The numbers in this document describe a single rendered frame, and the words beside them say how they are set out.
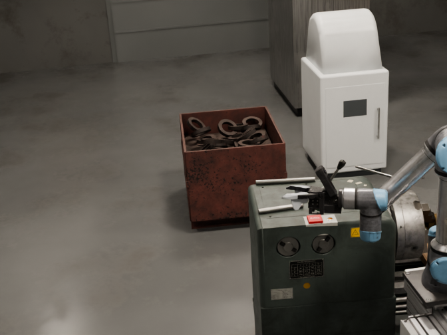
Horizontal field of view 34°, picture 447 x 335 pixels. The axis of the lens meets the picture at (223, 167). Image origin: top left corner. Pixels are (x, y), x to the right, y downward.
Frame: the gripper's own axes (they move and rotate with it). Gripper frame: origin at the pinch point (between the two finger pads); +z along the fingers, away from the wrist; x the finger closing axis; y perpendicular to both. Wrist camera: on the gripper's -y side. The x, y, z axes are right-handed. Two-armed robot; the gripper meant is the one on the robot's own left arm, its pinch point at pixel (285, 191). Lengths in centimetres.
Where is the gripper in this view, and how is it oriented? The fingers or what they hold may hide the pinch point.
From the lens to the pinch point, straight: 258.5
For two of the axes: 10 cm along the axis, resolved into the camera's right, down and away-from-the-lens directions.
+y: 0.3, 9.7, 2.5
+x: 2.2, -2.6, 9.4
